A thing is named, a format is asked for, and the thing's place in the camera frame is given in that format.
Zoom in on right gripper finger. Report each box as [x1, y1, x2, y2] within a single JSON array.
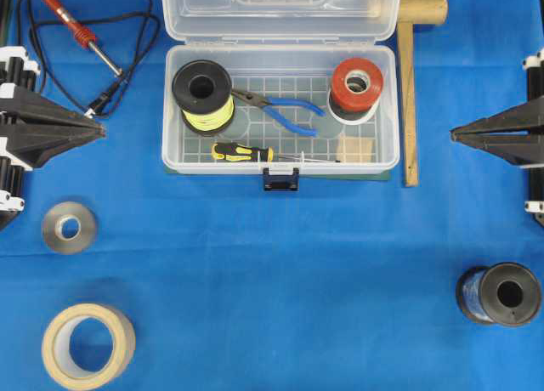
[[450, 96, 543, 136], [451, 133, 543, 167]]

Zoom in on blue handled nipper pliers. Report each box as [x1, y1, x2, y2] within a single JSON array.
[[231, 88, 327, 138]]

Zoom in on blue wire spool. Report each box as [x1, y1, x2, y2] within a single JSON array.
[[456, 262, 542, 327]]

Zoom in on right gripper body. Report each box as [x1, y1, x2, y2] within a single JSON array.
[[523, 49, 543, 227]]

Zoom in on wooden mallet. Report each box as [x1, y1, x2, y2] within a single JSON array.
[[397, 0, 449, 187]]

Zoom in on blue table cloth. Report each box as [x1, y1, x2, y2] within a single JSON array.
[[1, 0, 543, 390]]

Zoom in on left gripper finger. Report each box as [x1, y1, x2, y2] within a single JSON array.
[[1, 83, 105, 133], [1, 124, 105, 169]]

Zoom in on white tape roll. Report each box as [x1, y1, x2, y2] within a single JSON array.
[[328, 99, 379, 126]]

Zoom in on grey tape roll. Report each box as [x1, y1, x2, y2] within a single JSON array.
[[42, 201, 97, 255]]

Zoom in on red tape roll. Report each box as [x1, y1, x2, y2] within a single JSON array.
[[331, 58, 384, 112]]

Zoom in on black soldering iron cable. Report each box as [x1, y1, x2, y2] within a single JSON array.
[[14, 0, 162, 119]]

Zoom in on yellow wire spool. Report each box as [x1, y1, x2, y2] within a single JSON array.
[[171, 59, 235, 137]]

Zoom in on beige masking tape roll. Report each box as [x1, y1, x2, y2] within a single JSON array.
[[42, 303, 136, 390]]

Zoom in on yellow black screwdriver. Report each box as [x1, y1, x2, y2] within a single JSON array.
[[211, 142, 339, 163]]

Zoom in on small wooden block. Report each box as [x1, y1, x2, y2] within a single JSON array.
[[336, 136, 375, 163]]

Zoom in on red soldering iron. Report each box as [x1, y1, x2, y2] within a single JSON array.
[[42, 0, 122, 77]]

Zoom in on clear plastic toolbox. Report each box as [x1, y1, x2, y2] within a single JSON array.
[[161, 0, 400, 190]]

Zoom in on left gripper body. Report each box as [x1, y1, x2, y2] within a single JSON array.
[[1, 46, 41, 230]]

